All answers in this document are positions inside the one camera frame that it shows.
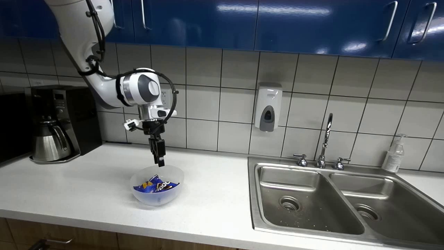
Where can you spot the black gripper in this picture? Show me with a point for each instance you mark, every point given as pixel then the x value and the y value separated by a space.
pixel 156 137

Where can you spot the sink drain strainer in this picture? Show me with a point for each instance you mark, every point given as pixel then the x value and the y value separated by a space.
pixel 290 204
pixel 368 213

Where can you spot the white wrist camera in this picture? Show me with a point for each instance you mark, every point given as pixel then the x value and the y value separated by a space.
pixel 132 126

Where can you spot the black microwave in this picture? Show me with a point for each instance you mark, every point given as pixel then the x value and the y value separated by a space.
pixel 14 126

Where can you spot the chrome sink faucet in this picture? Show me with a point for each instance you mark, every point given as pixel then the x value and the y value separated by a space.
pixel 325 140

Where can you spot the blue wall cabinet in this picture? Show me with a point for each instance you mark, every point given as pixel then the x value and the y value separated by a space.
pixel 278 23

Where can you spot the steel coffee carafe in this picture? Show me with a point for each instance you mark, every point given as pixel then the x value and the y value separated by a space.
pixel 49 147

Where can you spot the blue Doritos packet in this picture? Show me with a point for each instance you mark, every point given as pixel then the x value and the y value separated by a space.
pixel 154 186

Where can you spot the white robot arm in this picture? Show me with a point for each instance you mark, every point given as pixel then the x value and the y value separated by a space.
pixel 139 88

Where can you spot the black coffee maker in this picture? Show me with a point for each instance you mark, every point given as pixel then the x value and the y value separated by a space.
pixel 78 116

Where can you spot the stainless steel double sink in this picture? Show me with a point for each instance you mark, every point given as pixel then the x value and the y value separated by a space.
pixel 324 209

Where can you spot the clear plastic bowl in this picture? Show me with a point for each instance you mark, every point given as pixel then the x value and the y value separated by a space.
pixel 154 199

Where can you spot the clear pump soap bottle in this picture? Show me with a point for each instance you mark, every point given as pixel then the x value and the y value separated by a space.
pixel 393 158

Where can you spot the white wall soap dispenser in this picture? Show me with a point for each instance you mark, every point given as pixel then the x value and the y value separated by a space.
pixel 268 106

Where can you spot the wooden base cabinet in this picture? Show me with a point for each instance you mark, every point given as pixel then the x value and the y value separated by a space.
pixel 92 238

